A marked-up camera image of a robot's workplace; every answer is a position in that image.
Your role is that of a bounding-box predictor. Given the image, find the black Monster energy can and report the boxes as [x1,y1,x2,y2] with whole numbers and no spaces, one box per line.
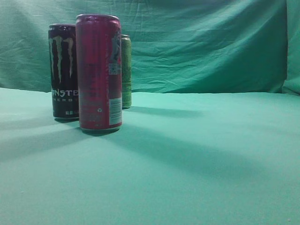
[48,24,79,121]

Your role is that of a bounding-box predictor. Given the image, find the yellow green drink can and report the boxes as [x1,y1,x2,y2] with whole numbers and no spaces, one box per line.
[121,35,132,109]

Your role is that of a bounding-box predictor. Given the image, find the pink red drink can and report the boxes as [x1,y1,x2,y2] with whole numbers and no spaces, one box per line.
[75,14,122,133]

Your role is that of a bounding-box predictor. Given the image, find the green backdrop cloth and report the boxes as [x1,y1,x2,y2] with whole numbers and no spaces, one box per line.
[0,0,300,95]

